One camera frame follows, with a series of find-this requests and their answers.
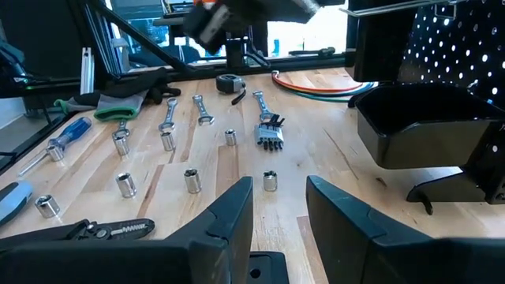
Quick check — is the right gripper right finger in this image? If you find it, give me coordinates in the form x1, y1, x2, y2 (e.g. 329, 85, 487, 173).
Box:
306, 175, 505, 284

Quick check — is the coloured wire bundle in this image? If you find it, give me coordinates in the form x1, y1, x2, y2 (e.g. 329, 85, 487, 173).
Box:
271, 69, 364, 95
271, 70, 365, 95

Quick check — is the silver aluminium bar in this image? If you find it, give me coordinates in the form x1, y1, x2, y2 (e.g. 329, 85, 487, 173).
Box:
80, 47, 95, 95

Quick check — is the wide black plastic bin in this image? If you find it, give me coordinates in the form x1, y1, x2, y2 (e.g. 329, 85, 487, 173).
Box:
353, 81, 505, 170

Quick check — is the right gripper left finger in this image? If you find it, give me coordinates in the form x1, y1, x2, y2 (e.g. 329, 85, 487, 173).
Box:
0, 176, 254, 284

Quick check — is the black rod handle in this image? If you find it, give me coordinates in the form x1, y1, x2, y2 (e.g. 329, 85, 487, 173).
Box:
287, 47, 337, 58

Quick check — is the black tape measure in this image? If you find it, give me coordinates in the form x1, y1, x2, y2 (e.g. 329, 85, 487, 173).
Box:
215, 73, 248, 107

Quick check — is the grey hex key set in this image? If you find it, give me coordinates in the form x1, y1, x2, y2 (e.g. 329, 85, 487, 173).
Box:
254, 114, 286, 151

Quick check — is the black work glove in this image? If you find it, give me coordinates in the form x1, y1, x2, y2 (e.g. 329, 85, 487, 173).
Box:
74, 66, 182, 107

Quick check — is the silver combination wrench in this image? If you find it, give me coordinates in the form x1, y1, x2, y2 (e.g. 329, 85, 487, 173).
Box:
252, 90, 277, 122
111, 119, 131, 140
158, 97, 179, 133
192, 94, 216, 126

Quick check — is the blue handle screwdriver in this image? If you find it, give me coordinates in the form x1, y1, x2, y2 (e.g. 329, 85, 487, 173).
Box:
17, 116, 93, 178

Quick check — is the silver double prong hook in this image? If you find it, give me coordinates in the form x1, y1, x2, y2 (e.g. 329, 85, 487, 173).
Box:
339, 0, 469, 19

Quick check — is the blue cable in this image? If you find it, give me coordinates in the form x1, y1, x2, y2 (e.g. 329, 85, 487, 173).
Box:
315, 81, 378, 98

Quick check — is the grey and black screwdriver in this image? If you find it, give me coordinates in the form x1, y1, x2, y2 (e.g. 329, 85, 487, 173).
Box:
0, 180, 34, 228

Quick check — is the black perforated pegboard stand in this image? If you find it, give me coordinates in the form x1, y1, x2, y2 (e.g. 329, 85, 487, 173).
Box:
398, 0, 505, 216

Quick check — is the grey glove green cuff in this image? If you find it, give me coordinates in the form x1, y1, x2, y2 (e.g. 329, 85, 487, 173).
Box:
54, 89, 150, 122

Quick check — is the black wire stripper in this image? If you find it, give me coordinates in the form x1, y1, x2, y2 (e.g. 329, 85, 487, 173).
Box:
0, 218, 156, 252

